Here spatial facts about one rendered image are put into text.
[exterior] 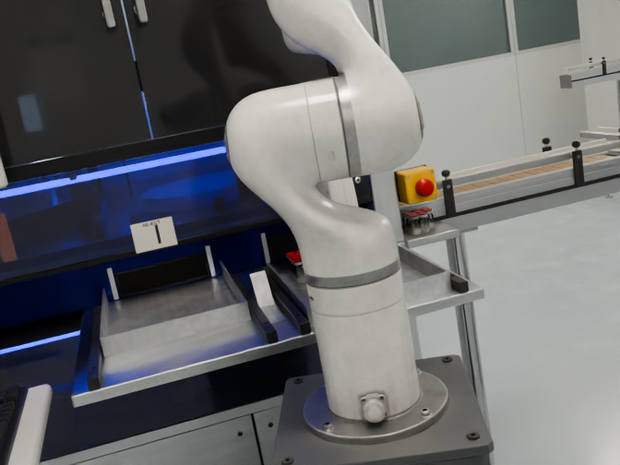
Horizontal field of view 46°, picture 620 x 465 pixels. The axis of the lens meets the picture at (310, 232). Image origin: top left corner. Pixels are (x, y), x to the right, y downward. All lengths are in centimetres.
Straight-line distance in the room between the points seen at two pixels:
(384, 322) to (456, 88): 595
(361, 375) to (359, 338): 5
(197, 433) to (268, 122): 99
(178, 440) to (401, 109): 105
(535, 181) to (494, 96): 505
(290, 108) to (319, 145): 5
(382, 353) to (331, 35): 38
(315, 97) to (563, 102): 652
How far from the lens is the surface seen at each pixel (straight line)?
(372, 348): 89
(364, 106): 83
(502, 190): 188
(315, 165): 84
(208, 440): 170
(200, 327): 132
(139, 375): 121
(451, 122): 677
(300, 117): 83
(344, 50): 88
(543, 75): 720
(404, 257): 149
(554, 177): 195
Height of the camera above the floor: 131
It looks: 13 degrees down
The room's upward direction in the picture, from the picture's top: 10 degrees counter-clockwise
